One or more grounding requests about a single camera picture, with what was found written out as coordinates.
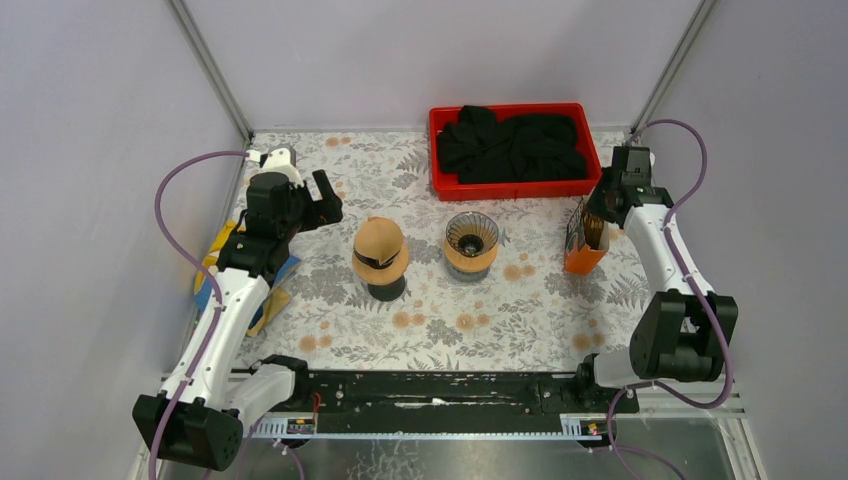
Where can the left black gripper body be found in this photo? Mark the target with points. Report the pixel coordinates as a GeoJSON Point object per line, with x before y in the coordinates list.
{"type": "Point", "coordinates": [315, 203]}

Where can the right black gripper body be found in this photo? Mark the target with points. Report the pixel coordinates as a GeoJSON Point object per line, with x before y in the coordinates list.
{"type": "Point", "coordinates": [598, 200]}

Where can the brown paper coffee filter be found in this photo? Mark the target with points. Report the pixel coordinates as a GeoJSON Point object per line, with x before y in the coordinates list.
{"type": "Point", "coordinates": [379, 238]}

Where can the dark glass carafe red rim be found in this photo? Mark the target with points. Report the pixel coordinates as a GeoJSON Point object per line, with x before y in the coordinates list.
{"type": "Point", "coordinates": [388, 292]}

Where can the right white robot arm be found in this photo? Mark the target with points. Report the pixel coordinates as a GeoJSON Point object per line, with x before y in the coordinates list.
{"type": "Point", "coordinates": [686, 327]}

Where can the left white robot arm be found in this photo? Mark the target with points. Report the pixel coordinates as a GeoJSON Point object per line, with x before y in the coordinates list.
{"type": "Point", "coordinates": [193, 420]}

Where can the yellow blue cartoon book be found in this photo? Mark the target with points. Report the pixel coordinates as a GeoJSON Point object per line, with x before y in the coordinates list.
{"type": "Point", "coordinates": [277, 299]}

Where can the floral table mat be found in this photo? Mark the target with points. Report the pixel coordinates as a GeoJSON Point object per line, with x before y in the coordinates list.
{"type": "Point", "coordinates": [527, 314]}

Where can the black cloth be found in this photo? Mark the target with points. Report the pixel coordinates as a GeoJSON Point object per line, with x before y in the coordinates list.
{"type": "Point", "coordinates": [536, 147]}

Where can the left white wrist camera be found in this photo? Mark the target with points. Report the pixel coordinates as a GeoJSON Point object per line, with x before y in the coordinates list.
{"type": "Point", "coordinates": [279, 160]}

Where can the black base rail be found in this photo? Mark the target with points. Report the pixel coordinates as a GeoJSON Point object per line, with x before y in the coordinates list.
{"type": "Point", "coordinates": [491, 404]}

